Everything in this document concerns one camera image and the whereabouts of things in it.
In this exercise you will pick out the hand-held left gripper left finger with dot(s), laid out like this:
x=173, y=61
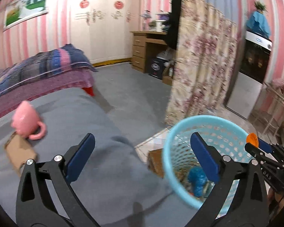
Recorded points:
x=81, y=156

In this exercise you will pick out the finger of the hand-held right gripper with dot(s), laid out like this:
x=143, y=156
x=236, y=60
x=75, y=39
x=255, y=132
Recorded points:
x=265, y=145
x=254, y=151

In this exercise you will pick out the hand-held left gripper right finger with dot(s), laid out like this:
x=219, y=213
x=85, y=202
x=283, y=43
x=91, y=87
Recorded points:
x=204, y=158

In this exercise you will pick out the small orange peel piece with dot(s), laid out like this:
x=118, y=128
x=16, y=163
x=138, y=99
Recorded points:
x=252, y=140

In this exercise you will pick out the blue plastic wrapper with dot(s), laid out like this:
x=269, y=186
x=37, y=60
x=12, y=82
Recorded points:
x=196, y=177

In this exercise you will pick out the light blue plastic basket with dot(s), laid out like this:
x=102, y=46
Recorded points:
x=179, y=132

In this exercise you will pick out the grey blanket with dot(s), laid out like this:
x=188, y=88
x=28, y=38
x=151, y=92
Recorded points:
x=97, y=123

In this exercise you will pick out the small wooden stool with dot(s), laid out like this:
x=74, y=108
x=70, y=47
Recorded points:
x=156, y=162

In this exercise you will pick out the white water dispenser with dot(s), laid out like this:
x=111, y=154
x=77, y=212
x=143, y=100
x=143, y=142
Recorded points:
x=246, y=87

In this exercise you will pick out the pink cloth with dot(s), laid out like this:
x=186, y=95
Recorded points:
x=282, y=86

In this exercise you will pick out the brown cardboard piece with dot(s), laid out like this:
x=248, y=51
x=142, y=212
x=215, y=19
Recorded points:
x=19, y=151

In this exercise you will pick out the pink cup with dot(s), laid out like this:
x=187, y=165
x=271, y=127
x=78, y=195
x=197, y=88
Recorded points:
x=23, y=120

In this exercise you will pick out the bed with purple sheet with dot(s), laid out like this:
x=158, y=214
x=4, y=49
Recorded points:
x=37, y=92

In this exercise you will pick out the cardboard box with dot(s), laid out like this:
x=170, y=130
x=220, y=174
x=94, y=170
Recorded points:
x=168, y=79

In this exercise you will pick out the blue floral curtain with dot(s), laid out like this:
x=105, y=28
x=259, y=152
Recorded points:
x=203, y=63

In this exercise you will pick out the patchwork quilt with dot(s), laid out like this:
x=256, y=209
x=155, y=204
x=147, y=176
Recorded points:
x=37, y=68

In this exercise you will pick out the black box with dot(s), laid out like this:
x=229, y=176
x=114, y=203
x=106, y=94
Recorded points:
x=156, y=68

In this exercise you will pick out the blue cloth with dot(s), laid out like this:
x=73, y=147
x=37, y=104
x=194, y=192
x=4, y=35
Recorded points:
x=259, y=24

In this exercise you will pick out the wooden desk with drawers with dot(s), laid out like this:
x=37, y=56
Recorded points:
x=139, y=49

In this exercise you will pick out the white wardrobe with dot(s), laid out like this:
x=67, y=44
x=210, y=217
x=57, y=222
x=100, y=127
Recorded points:
x=104, y=35

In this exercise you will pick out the small potted plant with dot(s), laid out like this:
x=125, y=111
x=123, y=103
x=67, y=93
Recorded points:
x=260, y=6

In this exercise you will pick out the white box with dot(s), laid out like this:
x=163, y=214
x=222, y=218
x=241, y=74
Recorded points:
x=159, y=25

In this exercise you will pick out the black hanging cloth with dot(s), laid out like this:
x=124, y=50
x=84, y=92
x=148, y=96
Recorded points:
x=175, y=21

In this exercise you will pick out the purple box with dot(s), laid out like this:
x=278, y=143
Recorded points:
x=163, y=16

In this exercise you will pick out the purple desk lamp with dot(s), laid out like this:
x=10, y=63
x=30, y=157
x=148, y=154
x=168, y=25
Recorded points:
x=146, y=16

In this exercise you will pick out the framed wedding picture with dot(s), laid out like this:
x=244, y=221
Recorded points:
x=26, y=7

